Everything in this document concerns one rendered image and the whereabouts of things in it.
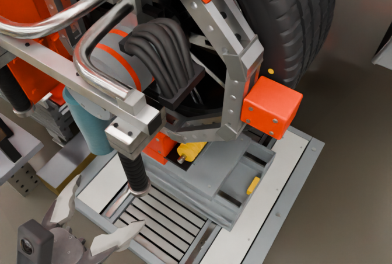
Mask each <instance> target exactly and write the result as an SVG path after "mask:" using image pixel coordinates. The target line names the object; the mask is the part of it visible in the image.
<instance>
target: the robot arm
mask: <svg viewBox="0 0 392 264"><path fill-rule="evenodd" d="M81 177H82V175H77V176H75V177H74V178H73V179H72V180H71V181H70V182H69V183H68V184H67V185H66V187H65V188H64V189H63V190H62V192H61V193H60V194H59V196H58V197H57V199H55V200H54V202H53V203H52V205H51V206H50V208H49V209H48V211H47V212H46V214H45V216H44V218H43V220H42V222H41V224H39V223H38V222H37V221H36V220H34V219H30V220H29V221H27V222H25V223H23V224H22V225H20V226H19V227H18V229H17V251H16V264H102V263H103V262H104V261H105V260H106V259H107V258H108V257H109V256H110V255H111V254H112V253H113V252H115V251H117V252H120V251H123V250H125V249H127V248H128V247H129V246H130V242H131V240H132V239H133V238H134V237H135V236H136V235H137V234H138V233H139V232H140V231H141V229H142V228H143V227H144V225H145V224H146V222H145V220H139V221H133V222H131V223H130V224H129V225H128V226H126V227H124V228H119V229H117V230H116V231H115V232H114V233H112V234H109V235H104V234H102V235H99V236H96V237H95V238H94V240H93V243H92V246H91V247H90V249H89V248H87V247H85V246H84V244H85V242H86V240H85V239H84V238H83V237H80V238H77V237H76V236H74V235H73V234H72V229H71V228H70V227H69V226H67V222H68V221H69V220H71V217H72V216H73V214H74V211H75V201H74V200H75V192H76V190H77V188H78V187H79V185H80V182H81ZM66 226H67V227H66Z"/></svg>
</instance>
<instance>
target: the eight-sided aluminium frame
mask: <svg viewBox="0 0 392 264"><path fill-rule="evenodd" d="M44 1H45V3H46V5H47V8H48V10H49V13H50V15H51V16H52V15H55V14H56V13H58V12H60V11H62V10H64V9H66V8H67V7H69V6H71V5H72V4H74V3H76V2H77V0H44ZM180 1H181V2H182V4H183V5H184V6H185V8H186V10H188V12H189V14H190V15H191V16H192V18H193V19H194V20H195V22H196V24H197V25H198V26H199V28H200V29H201V30H202V32H203V34H204V35H205V36H206V38H207V39H208V40H209V42H210V43H211V44H212V46H213V48H214V49H215V50H216V52H217V53H218V54H219V56H220V58H221V59H222V60H223V62H224V63H225V64H226V68H227V71H226V82H225V93H224V99H223V110H222V112H219V113H212V114H205V115H201V116H194V117H185V116H183V115H182V114H179V113H177V112H176V111H171V110H170V109H168V108H165V112H166V114H167V115H166V120H167V121H169V122H171V123H172V124H170V123H168V122H166V124H165V125H164V127H163V128H162V129H161V130H160V132H161V133H163V134H165V135H167V136H168V137H170V139H171V140H174V141H177V142H178V143H183V144H186V143H198V142H210V141H226V142H228V141H230V140H236V138H238V136H239V134H240V133H241V132H242V130H243V129H244V128H245V126H246V124H247V123H245V122H243V121H241V120H240V115H241V112H242V106H243V99H244V98H245V96H246V95H247V94H248V92H249V91H250V89H251V88H252V87H253V86H254V84H255V83H256V82H257V80H258V75H259V71H260V67H261V63H262V62H263V53H264V48H263V46H262V45H261V43H260V42H259V39H258V35H257V34H254V32H253V31H252V29H251V27H250V26H249V24H248V23H247V21H246V20H245V18H244V17H243V15H242V13H241V12H240V11H239V9H238V7H237V6H236V4H235V3H234V1H233V0H212V1H211V2H210V3H208V4H206V3H205V2H204V1H203V0H180ZM85 32H86V28H85V24H84V22H83V19H82V18H81V19H79V20H77V21H76V22H74V23H73V24H71V25H69V26H67V27H65V28H64V29H62V30H60V31H58V34H59V39H60V41H61V43H62V44H63V46H64V47H65V48H66V50H67V52H68V53H69V55H72V56H73V51H74V48H75V46H76V44H77V43H78V41H79V40H80V39H81V37H82V36H83V35H84V34H85Z"/></svg>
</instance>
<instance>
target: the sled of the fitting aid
mask: <svg viewBox="0 0 392 264"><path fill-rule="evenodd" d="M275 156H276V152H274V151H273V150H271V149H269V148H267V147H265V146H263V145H261V144H259V143H257V142H256V141H254V140H251V143H250V145H249V147H248V149H247V150H246V151H245V153H244V154H243V156H242V157H241V158H240V160H239V162H238V163H237V165H236V166H235V168H234V169H233V170H232V172H231V174H230V175H229V176H228V178H227V179H226V181H225V182H224V184H223V185H222V187H221V188H220V190H219V192H218V193H217V194H216V196H215V197H214V198H213V200H212V201H210V200H208V199H206V198H205V197H203V196H201V195H200V194H199V193H197V192H195V191H194V190H192V189H190V188H189V187H188V186H186V185H184V184H183V183H181V182H179V181H178V180H177V179H175V178H173V177H172V176H170V175H168V174H167V173H166V172H164V171H162V170H161V169H159V168H157V167H156V166H154V165H153V164H151V163H150V162H148V161H147V160H145V159H143V158H142V160H143V164H144V167H145V171H146V175H147V176H148V177H149V179H150V180H151V181H152V182H154V183H155V184H157V185H158V186H160V187H161V188H163V189H164V190H166V191H168V192H169V193H171V194H172V195H173V196H175V197H177V198H178V199H180V200H181V201H183V202H184V203H186V204H187V205H189V206H190V207H192V208H193V209H195V210H196V211H198V212H200V213H201V214H203V215H204V216H206V217H207V218H209V219H210V220H212V221H213V222H215V223H217V224H218V225H220V226H221V227H222V228H224V229H226V230H227V231H229V232H231V230H232V228H233V227H234V225H235V224H236V222H237V220H238V219H239V217H240V215H241V214H242V212H243V210H244V209H245V207H246V206H247V204H248V202H249V201H250V199H251V197H252V195H253V194H254V192H255V191H256V189H257V188H258V186H259V184H260V182H261V181H262V179H263V177H264V176H265V174H266V173H267V171H268V169H269V168H270V166H271V164H272V163H273V161H274V158H275Z"/></svg>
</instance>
